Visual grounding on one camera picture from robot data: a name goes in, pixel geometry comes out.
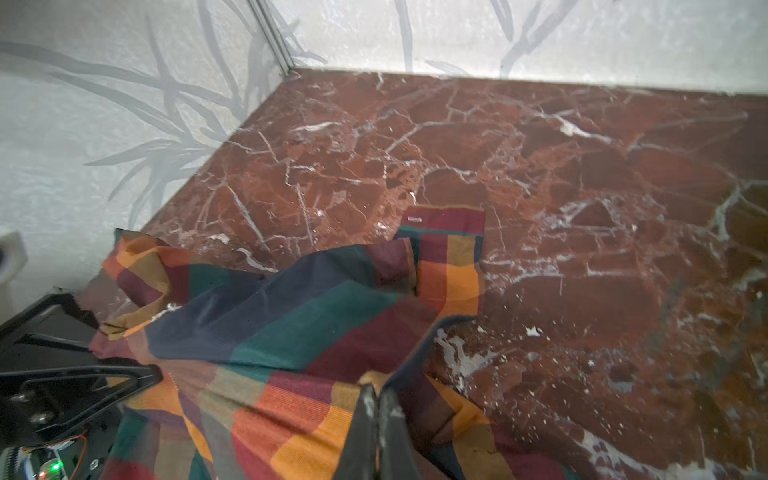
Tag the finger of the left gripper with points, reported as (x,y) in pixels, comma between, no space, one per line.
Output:
(56,321)
(42,407)

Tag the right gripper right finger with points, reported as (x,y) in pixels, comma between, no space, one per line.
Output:
(396,457)

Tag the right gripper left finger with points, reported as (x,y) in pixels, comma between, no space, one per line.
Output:
(359,454)

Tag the multicolour plaid shirt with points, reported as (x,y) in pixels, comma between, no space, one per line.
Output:
(261,374)

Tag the aluminium frame bars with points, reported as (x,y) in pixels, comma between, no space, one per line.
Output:
(278,46)

